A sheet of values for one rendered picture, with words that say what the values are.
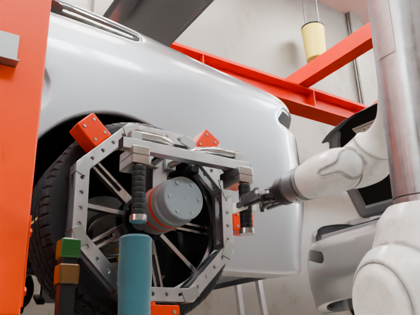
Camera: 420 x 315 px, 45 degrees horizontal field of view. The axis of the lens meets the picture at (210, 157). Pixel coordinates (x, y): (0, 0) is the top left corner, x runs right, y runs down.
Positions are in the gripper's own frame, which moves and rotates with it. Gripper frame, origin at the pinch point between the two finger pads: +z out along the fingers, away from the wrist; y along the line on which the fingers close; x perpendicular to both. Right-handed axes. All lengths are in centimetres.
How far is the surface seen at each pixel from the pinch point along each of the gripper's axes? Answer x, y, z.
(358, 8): 567, 601, 388
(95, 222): 7, -23, 59
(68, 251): -20, -56, -15
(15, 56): 30, -67, 0
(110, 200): 16, -16, 63
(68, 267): -23, -56, -15
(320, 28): 450, 455, 359
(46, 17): 44, -61, 0
